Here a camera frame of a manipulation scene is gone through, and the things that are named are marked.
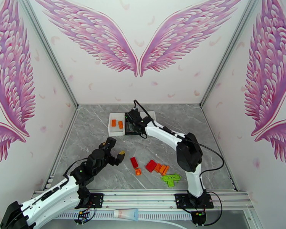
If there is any large green lego plate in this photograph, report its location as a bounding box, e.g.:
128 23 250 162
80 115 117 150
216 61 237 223
160 173 182 188

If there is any black rectangular container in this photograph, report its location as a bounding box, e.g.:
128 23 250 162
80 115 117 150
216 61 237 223
124 112 144 136

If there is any white blue tube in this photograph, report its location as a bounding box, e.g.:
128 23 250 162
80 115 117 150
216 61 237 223
113 208 140 222

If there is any black controller box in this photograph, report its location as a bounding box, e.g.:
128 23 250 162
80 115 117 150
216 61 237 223
191 211 207 227

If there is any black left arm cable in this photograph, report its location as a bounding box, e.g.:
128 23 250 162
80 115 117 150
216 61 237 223
63 158 89 179

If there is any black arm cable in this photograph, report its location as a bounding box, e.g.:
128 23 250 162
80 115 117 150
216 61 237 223
133 99 225 188
63 158 89 179

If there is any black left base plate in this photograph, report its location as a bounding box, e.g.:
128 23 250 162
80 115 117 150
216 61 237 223
81 193 104 209

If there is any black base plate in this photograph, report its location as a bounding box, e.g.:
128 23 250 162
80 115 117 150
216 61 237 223
81 193 104 209
175 193 214 210

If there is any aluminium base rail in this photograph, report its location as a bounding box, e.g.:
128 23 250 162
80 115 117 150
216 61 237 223
32 189 255 210

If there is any white slotted cable duct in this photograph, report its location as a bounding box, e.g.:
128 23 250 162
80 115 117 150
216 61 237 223
58 210 194 221

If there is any small circuit board with wires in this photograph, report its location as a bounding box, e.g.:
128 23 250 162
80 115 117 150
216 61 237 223
73 208 96 226

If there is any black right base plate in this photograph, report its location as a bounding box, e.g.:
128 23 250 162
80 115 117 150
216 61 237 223
175 193 214 210

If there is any white hose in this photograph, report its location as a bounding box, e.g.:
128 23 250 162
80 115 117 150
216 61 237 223
138 220 194 229

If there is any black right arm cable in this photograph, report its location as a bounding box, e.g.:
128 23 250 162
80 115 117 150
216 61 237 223
133 99 225 188

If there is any aluminium frame post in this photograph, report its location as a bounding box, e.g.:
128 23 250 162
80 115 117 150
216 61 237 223
16 0 79 110
200 0 263 109

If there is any black base cable loop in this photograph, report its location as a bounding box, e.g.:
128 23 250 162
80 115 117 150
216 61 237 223
185 191 223 227

